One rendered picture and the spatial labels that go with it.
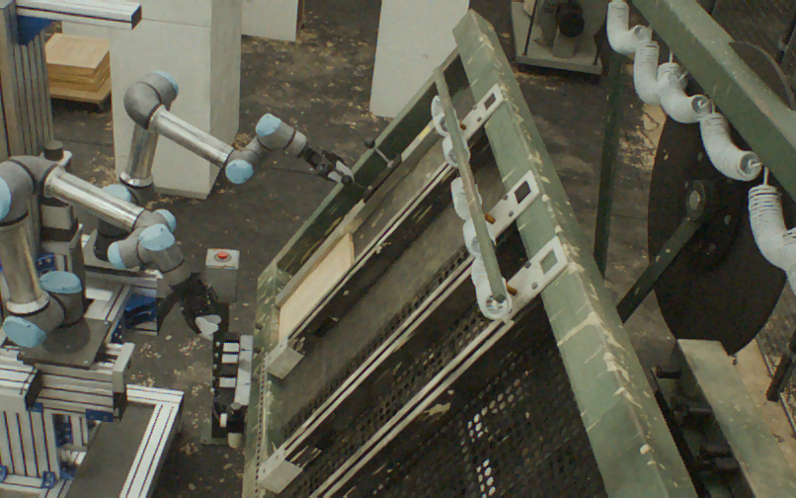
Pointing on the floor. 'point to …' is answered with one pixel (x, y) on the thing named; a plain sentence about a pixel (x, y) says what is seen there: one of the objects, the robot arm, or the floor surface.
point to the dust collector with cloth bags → (559, 34)
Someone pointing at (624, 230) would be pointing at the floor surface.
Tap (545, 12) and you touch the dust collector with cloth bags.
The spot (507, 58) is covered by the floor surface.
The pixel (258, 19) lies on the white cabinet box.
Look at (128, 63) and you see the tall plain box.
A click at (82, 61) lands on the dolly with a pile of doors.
